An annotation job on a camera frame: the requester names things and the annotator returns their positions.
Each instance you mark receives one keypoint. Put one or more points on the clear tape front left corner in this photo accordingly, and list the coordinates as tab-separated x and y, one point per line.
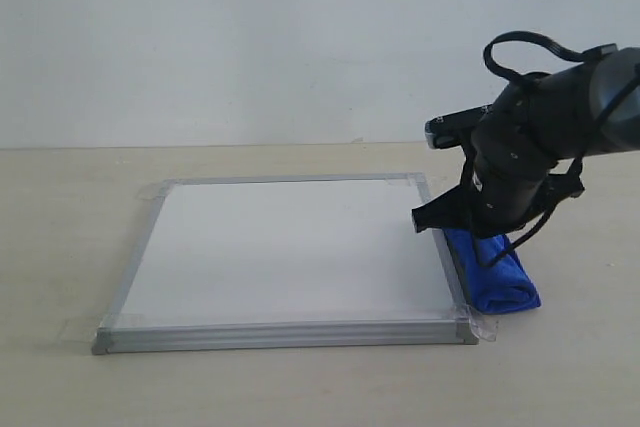
85	329

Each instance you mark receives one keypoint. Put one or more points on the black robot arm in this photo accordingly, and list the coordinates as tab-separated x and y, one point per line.
512	145

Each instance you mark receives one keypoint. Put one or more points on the clear tape front right corner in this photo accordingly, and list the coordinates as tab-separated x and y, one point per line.
473	327

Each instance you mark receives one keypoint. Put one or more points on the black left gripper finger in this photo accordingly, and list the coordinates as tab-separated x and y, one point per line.
448	211

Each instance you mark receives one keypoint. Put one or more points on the clear tape corner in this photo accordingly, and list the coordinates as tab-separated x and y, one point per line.
418	180
153	191
85	329
473	327

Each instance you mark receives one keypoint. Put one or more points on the blue microfibre cloth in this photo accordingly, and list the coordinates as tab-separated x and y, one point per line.
501	289

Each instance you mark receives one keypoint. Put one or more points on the clear tape back right corner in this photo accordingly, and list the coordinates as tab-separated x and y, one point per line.
418	180

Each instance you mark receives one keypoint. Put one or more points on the clear tape back left corner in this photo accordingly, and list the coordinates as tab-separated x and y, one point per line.
153	191

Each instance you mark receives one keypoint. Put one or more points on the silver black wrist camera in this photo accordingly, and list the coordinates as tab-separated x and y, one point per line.
448	131

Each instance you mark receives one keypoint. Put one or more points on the white board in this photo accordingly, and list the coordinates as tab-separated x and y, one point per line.
285	262

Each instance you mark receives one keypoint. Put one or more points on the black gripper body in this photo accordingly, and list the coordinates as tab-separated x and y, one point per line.
510	187

